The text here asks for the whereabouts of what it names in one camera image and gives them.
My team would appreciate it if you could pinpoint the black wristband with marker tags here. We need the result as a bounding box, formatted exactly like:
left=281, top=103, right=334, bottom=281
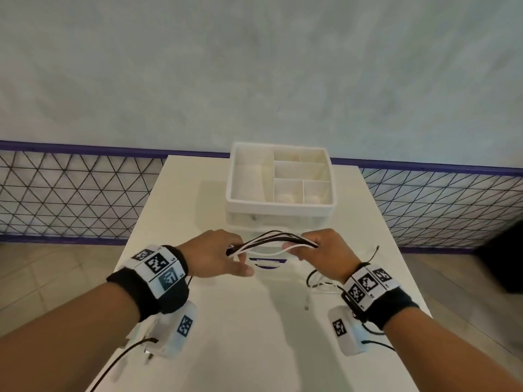
left=340, top=263, right=420, bottom=332
left=106, top=244, right=191, bottom=324

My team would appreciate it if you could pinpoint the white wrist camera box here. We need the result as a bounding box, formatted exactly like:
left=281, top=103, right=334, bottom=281
left=141, top=301, right=198, bottom=360
left=328, top=305, right=380, bottom=358

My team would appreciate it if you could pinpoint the white cable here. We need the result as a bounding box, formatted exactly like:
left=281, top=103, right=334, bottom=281
left=303, top=281, right=349, bottom=313

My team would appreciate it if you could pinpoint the person's right hand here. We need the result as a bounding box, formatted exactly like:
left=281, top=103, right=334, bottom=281
left=285, top=228, right=363, bottom=284

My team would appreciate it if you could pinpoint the black camera cable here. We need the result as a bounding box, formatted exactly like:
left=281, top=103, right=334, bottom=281
left=359, top=321, right=395, bottom=351
left=87, top=338, right=159, bottom=392

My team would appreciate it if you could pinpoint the white box with purple stripe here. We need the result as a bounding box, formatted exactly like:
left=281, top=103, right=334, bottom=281
left=246, top=246, right=288, bottom=271

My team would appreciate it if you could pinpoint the white compartment organizer box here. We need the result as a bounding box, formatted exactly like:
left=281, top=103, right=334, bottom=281
left=224, top=141, right=338, bottom=238

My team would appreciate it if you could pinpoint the thin black cable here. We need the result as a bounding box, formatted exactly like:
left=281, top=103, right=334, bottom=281
left=306, top=245, right=381, bottom=289

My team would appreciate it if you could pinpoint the black object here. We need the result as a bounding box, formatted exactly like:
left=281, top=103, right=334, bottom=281
left=475, top=232, right=523, bottom=298

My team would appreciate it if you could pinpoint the bundle of black white cables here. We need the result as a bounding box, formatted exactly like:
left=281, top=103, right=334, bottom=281
left=226, top=229, right=320, bottom=258

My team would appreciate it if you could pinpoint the person's left forearm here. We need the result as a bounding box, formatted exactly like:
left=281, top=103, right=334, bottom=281
left=0, top=277, right=141, bottom=392

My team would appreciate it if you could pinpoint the person's right forearm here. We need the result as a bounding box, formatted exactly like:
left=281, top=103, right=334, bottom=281
left=382, top=307, right=523, bottom=392

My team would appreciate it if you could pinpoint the purple framed wire mesh fence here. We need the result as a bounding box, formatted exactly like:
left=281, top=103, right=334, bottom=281
left=0, top=140, right=523, bottom=254

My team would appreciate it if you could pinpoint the person's left hand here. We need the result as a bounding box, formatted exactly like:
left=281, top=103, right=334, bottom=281
left=179, top=229, right=256, bottom=279

